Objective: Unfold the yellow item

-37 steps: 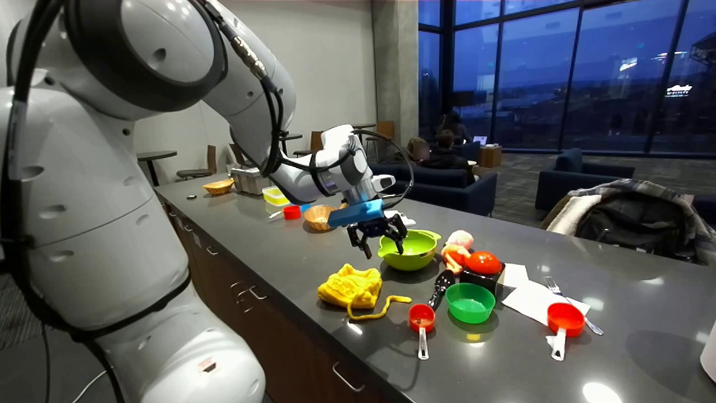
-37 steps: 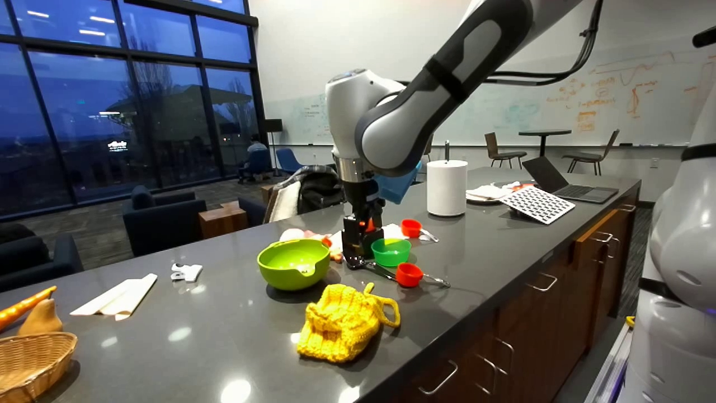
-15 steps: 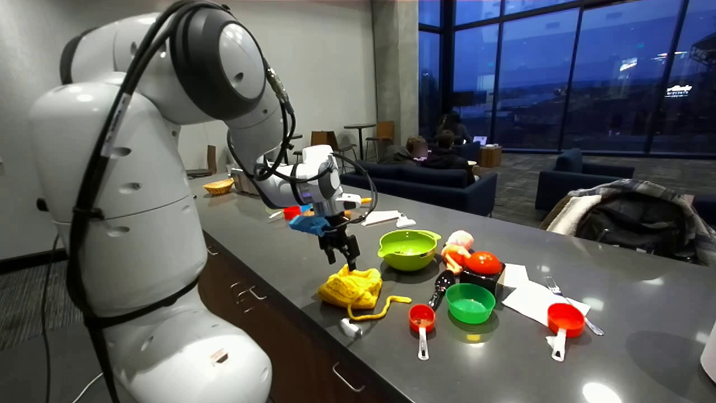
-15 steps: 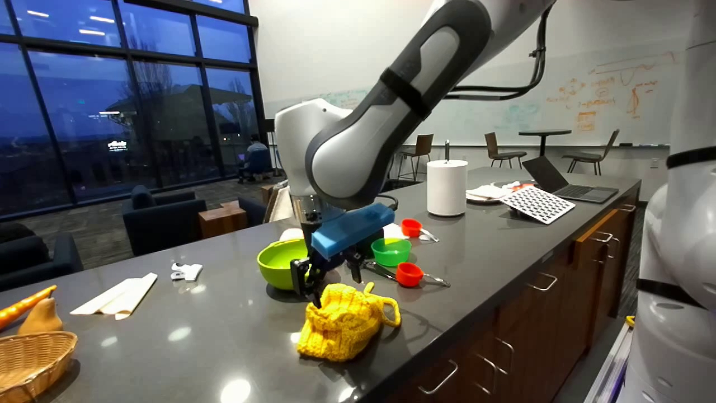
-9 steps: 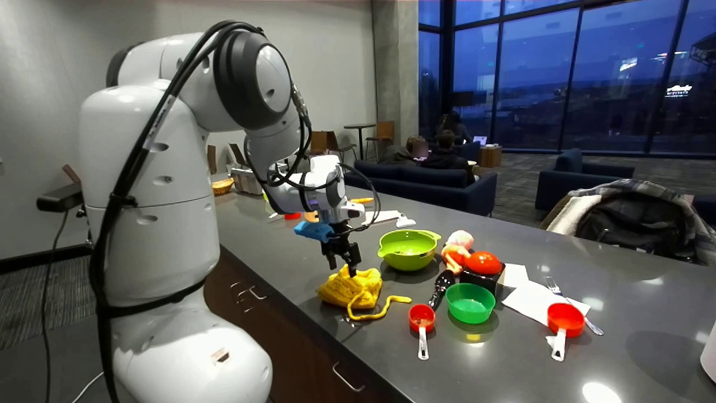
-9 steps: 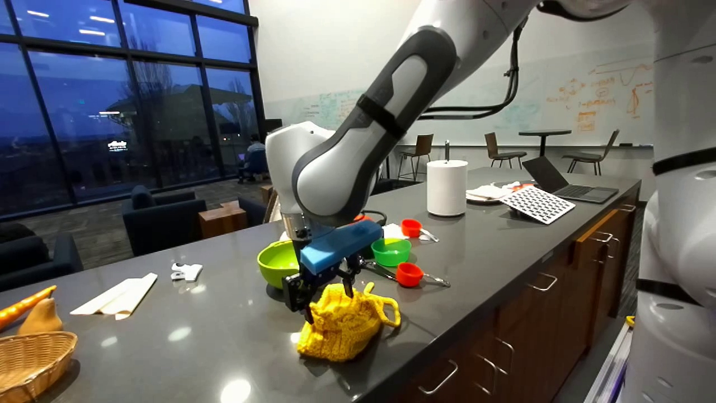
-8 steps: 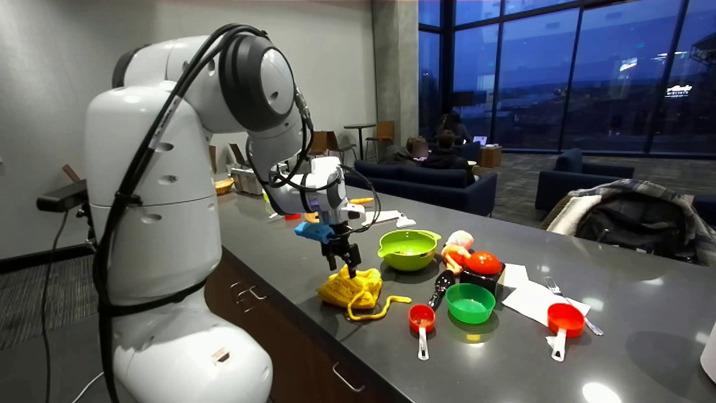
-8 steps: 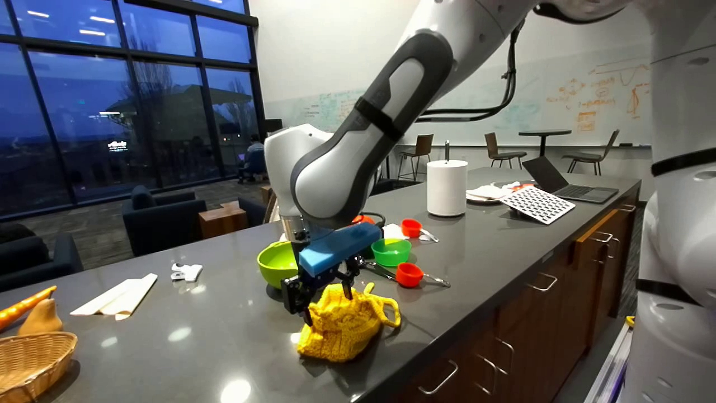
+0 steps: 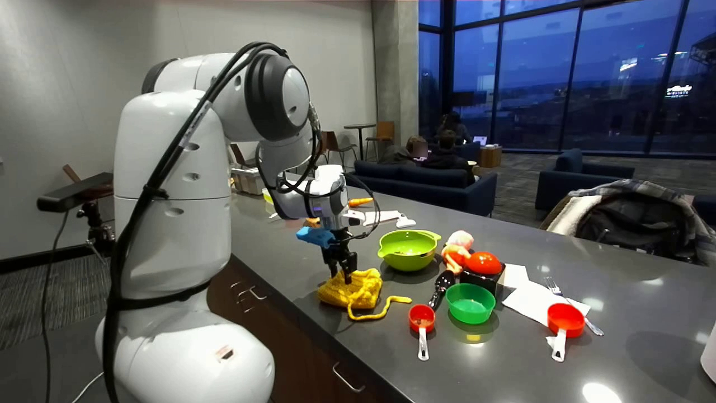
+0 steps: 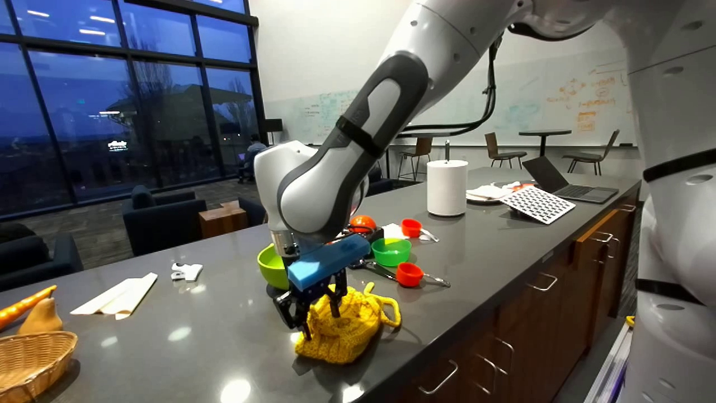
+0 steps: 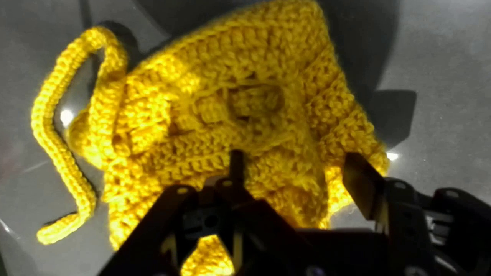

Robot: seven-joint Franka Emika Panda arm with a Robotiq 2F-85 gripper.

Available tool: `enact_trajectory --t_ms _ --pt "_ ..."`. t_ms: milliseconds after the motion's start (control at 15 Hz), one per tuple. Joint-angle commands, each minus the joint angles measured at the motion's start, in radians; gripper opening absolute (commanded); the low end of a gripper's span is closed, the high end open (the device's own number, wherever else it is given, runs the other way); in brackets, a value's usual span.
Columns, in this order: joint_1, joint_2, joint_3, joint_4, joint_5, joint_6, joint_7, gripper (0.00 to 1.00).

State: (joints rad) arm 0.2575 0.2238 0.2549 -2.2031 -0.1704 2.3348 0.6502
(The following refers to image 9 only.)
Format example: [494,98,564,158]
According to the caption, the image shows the seated person dark clothes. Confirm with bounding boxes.
[423,110,474,169]

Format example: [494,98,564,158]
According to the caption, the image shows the dark blue armchair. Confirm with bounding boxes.
[532,146,638,215]

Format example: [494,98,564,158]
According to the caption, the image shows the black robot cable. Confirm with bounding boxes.
[97,39,385,403]

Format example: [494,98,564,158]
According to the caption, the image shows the brown counter cabinet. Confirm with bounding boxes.
[206,255,388,403]

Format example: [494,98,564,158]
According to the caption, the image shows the metal cabinet handle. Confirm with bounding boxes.
[329,360,368,393]
[235,283,269,304]

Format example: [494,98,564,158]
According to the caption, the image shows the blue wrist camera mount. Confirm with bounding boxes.
[294,224,338,250]

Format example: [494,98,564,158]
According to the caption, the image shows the dark blue sofa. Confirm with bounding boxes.
[350,156,498,219]

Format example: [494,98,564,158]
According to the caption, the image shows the black toy pot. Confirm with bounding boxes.
[453,261,509,296]

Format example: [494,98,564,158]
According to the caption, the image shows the large glass window wall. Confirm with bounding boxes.
[416,0,716,158]

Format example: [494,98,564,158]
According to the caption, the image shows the thin black camera cable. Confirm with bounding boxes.
[38,210,71,403]

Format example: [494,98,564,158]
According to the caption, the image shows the white object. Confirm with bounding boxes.
[698,319,716,386]

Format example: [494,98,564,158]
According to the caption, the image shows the black camera on stand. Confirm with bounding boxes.
[36,169,118,260]

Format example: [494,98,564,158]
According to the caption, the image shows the white paper sheets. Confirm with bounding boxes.
[346,207,421,230]

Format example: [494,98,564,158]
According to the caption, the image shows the yellow knitted cloth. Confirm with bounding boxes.
[316,266,413,324]

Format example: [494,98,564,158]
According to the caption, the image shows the large red measuring cup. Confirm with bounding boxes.
[543,299,589,362]

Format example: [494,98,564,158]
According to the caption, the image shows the seated person dark hair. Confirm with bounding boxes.
[401,135,433,165]

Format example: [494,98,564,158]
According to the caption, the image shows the small green plastic bowl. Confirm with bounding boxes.
[442,279,498,326]

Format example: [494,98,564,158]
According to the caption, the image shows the red toy tomato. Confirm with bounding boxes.
[445,248,506,279]

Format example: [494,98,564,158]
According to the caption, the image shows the cardboard box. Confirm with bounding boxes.
[478,141,504,169]

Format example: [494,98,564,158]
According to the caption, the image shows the lime green bowl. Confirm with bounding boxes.
[375,226,442,273]

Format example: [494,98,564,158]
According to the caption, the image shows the dark jacket pile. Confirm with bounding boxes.
[541,176,716,263]

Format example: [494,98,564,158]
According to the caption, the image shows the metal baking pan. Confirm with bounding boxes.
[227,164,263,200]

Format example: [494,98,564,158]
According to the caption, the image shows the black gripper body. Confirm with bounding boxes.
[320,226,360,266]

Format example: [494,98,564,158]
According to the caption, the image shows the wooden chair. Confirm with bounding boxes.
[367,119,398,158]

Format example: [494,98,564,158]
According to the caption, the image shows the white paper napkin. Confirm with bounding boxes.
[497,261,609,338]

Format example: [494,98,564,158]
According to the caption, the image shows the small red measuring cup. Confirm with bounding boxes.
[404,299,438,362]

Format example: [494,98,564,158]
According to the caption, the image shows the small high table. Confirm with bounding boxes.
[342,120,377,164]

